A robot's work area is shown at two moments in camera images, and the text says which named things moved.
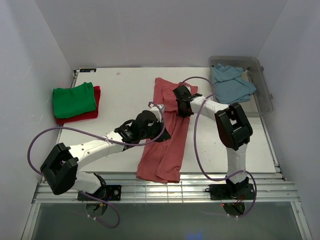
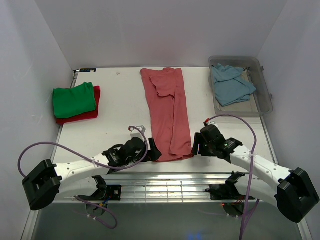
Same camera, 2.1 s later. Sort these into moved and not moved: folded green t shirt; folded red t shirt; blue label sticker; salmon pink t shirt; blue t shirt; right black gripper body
Moved: right black gripper body; salmon pink t shirt
Not moved: folded green t shirt; blue label sticker; folded red t shirt; blue t shirt
